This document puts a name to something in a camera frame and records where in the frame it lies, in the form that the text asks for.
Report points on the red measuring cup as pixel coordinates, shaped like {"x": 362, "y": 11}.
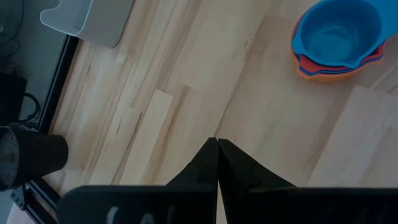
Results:
{"x": 311, "y": 66}

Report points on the black plant pot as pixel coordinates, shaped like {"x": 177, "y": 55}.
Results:
{"x": 37, "y": 155}

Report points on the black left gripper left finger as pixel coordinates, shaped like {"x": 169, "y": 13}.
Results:
{"x": 206, "y": 168}

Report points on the black aluminium table frame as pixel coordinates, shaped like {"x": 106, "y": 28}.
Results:
{"x": 59, "y": 81}

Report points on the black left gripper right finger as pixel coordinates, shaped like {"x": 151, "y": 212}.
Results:
{"x": 236, "y": 171}

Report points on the light blue measuring cup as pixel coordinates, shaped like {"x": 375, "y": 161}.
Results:
{"x": 335, "y": 34}

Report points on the grey plastic basket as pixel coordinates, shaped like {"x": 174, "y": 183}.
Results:
{"x": 93, "y": 18}

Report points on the orange measuring cup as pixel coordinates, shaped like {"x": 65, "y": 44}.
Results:
{"x": 326, "y": 77}

